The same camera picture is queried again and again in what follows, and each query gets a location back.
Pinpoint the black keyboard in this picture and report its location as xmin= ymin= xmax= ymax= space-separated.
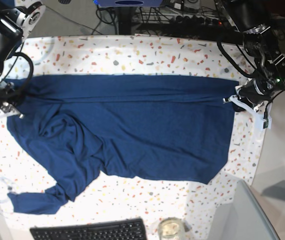
xmin=29 ymin=218 xmax=147 ymax=240

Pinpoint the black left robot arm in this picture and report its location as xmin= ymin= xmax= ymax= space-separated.
xmin=215 ymin=0 xmax=285 ymax=112

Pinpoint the black power strip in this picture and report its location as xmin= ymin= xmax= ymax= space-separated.
xmin=173 ymin=15 xmax=223 ymax=27

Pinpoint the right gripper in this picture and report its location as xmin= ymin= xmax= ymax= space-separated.
xmin=0 ymin=82 xmax=21 ymax=118

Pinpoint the blue box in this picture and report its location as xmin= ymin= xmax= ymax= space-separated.
xmin=93 ymin=0 xmax=168 ymax=7

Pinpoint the white terrazzo tablecloth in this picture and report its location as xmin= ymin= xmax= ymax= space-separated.
xmin=0 ymin=35 xmax=265 ymax=240

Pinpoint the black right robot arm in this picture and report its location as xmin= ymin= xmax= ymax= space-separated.
xmin=0 ymin=1 xmax=46 ymax=114

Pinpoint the glass jar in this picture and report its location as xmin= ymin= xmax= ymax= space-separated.
xmin=157 ymin=217 xmax=186 ymax=240

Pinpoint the grey monitor back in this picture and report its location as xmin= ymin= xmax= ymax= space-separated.
xmin=208 ymin=180 xmax=280 ymax=240

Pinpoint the dark blue t-shirt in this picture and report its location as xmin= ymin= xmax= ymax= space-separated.
xmin=7 ymin=75 xmax=238 ymax=215

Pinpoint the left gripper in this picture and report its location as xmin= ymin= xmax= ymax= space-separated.
xmin=232 ymin=78 xmax=273 ymax=112

